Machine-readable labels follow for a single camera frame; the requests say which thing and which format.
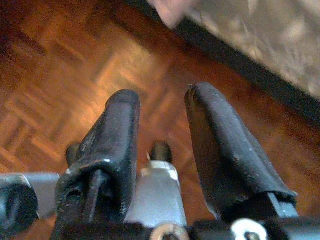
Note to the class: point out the silver right robot leg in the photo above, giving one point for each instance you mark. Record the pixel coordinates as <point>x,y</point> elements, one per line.
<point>157,195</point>

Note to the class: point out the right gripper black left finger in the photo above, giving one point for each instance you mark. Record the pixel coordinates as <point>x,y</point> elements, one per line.
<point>112,162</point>

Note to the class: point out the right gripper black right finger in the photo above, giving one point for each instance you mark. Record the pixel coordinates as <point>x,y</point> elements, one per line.
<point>225,155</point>

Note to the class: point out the bed with grey floral sheet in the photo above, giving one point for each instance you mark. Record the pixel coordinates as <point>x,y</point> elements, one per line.
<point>275,37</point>

